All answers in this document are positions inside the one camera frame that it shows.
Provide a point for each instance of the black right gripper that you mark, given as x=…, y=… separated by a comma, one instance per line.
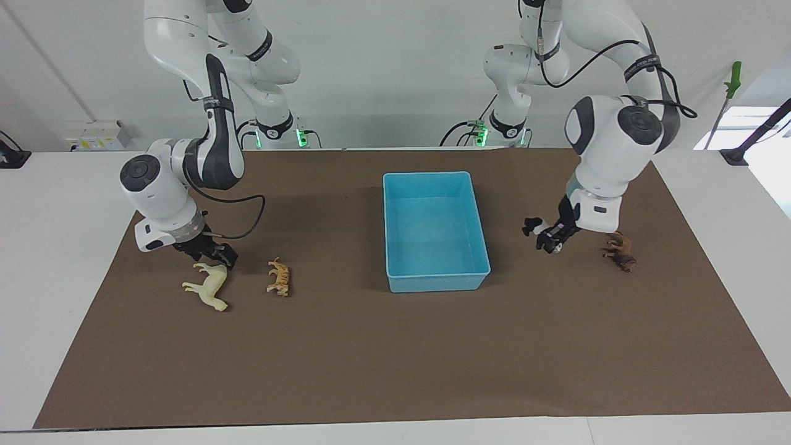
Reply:
x=207, y=248

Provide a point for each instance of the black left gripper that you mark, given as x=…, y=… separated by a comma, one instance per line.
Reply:
x=565, y=222

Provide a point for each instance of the cream horse toy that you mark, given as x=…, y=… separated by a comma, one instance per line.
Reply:
x=213, y=283

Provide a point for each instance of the black and white panda toy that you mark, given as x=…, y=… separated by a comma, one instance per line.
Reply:
x=531, y=226

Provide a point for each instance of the orange striped tiger toy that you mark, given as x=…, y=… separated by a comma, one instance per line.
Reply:
x=279, y=277

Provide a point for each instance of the brown lion toy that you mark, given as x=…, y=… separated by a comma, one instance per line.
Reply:
x=621, y=252

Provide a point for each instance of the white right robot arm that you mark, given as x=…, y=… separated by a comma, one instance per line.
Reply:
x=160, y=191

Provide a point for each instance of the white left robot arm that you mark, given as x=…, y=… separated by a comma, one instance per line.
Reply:
x=609, y=161

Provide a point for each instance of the light blue plastic storage box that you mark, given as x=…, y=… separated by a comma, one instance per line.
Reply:
x=432, y=241

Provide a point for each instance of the brown paper table mat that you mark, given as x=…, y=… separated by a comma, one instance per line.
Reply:
x=371, y=358

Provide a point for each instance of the black clamp stand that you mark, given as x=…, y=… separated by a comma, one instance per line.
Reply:
x=757, y=133

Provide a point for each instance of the white wall socket box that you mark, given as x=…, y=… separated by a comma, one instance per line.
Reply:
x=99, y=136

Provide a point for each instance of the black desk mount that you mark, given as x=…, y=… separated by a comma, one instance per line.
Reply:
x=12, y=157

